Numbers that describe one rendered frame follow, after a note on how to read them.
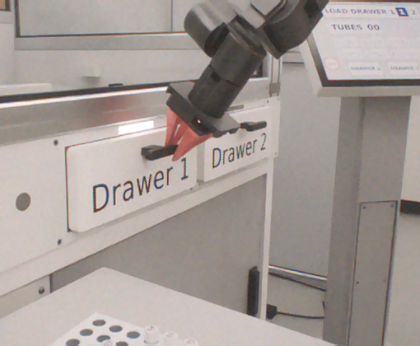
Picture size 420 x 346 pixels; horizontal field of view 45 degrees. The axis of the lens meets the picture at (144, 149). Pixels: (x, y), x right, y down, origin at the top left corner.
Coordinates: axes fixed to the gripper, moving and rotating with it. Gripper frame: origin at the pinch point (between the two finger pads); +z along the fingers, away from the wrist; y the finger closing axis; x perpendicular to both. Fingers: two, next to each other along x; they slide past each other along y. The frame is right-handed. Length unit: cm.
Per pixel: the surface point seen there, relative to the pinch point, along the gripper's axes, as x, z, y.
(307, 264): -157, 82, -25
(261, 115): -37.2, 0.0, 2.9
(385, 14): -94, -25, 8
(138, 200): 5.0, 7.0, -1.9
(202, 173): -13.9, 6.8, -1.4
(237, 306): -36, 38, -20
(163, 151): 4.0, -1.3, -0.4
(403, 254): -218, 70, -54
